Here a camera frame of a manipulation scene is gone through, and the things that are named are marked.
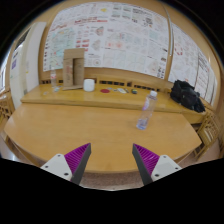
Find wooden chair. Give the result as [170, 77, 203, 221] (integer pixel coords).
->
[0, 91, 16, 134]
[193, 111, 224, 161]

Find small clear water bottle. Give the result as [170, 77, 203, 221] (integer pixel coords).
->
[49, 67, 58, 88]

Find brown cardboard box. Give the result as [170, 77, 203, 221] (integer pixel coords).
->
[61, 47, 86, 92]

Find black backpack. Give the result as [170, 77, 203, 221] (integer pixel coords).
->
[169, 79, 206, 114]

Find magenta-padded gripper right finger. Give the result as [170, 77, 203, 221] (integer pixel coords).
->
[132, 143, 183, 186]

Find white mug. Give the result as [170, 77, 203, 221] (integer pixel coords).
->
[83, 78, 96, 93]

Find printed wall posters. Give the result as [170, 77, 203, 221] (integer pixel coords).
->
[42, 1, 218, 106]

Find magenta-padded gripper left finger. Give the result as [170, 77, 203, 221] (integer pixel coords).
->
[40, 142, 92, 186]

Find clear plastic water bottle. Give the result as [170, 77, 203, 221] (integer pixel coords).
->
[135, 90, 158, 131]

